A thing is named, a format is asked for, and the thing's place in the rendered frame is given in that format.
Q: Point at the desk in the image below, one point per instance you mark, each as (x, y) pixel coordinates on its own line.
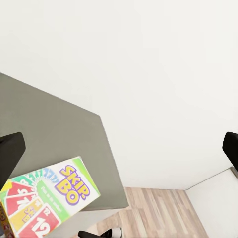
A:
(56, 130)

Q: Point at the board game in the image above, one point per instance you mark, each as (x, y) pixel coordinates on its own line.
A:
(34, 204)

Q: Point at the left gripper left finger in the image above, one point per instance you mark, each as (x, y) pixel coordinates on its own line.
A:
(12, 148)

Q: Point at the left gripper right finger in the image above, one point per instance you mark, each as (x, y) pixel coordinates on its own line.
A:
(230, 148)

